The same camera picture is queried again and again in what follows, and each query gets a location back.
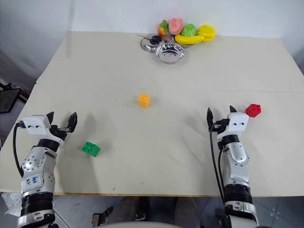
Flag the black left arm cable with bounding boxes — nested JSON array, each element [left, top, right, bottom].
[[12, 123, 25, 178]]

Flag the steel bowl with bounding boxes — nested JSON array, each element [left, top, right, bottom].
[[154, 43, 185, 65]]

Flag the black framed stand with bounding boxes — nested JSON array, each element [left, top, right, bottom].
[[0, 81, 27, 115]]

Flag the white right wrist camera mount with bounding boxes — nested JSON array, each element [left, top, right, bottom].
[[217, 112, 250, 139]]

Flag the orange toy fruit green leaves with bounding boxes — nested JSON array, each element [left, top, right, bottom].
[[158, 19, 170, 37]]

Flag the steel plate under fruit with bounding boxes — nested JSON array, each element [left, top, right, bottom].
[[166, 35, 193, 49]]

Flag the red toy brick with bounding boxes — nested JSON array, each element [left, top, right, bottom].
[[245, 103, 262, 118]]

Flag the green toy brick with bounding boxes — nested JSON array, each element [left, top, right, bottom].
[[80, 141, 102, 158]]

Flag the yellow toy banana bunch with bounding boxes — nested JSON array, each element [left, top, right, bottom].
[[196, 24, 217, 43]]

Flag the orange toy brick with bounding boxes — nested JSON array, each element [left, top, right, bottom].
[[138, 93, 151, 109]]

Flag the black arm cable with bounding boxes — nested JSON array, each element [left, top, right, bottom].
[[209, 122, 229, 205], [12, 123, 25, 178]]

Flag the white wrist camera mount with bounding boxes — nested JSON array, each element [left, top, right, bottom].
[[19, 115, 51, 136], [217, 112, 250, 139]]

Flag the pink toy peach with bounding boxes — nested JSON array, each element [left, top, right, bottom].
[[168, 17, 185, 36]]

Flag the steel lid with black knob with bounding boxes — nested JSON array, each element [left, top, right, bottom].
[[140, 33, 167, 52]]

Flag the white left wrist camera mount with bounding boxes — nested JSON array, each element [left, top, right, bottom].
[[19, 115, 51, 136]]

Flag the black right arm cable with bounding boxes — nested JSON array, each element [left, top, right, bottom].
[[209, 122, 229, 205]]

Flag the brown metal bracket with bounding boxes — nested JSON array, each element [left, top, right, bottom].
[[92, 206, 114, 227]]

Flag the clear plastic bag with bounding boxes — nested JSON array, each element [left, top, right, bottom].
[[0, 191, 22, 217]]

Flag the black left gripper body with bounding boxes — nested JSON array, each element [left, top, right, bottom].
[[48, 123, 70, 143]]

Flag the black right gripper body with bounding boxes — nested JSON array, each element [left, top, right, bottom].
[[209, 118, 230, 135]]

